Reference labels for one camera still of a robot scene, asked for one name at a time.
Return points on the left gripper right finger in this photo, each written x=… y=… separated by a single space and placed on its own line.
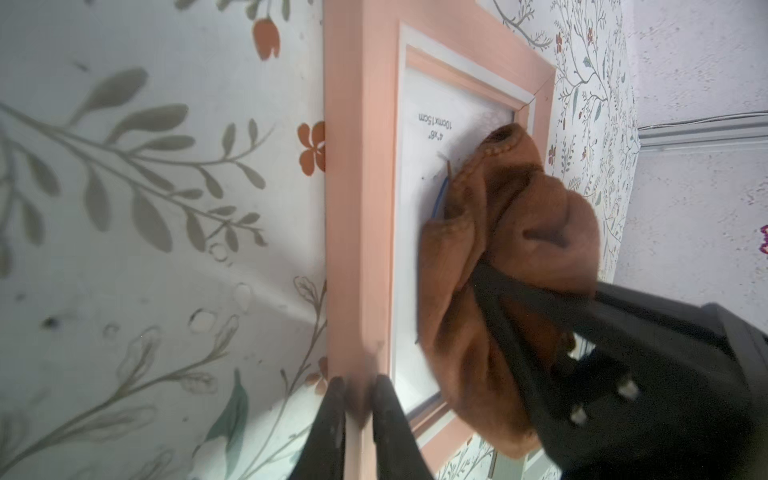
x=397 y=454

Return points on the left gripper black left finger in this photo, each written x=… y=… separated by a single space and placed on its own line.
x=323 y=455

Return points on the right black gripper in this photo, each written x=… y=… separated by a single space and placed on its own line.
x=669 y=390

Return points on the brown cloth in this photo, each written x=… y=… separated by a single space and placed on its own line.
x=501 y=208

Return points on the pink picture frame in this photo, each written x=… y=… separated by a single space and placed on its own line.
x=367 y=47

